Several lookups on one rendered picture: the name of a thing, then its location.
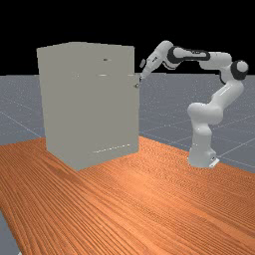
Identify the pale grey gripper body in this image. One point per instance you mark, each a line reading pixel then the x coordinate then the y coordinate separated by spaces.
pixel 147 68

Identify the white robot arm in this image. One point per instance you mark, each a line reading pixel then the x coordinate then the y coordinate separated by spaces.
pixel 203 114

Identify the pale grey cabinet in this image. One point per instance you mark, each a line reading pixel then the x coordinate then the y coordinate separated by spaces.
pixel 89 106

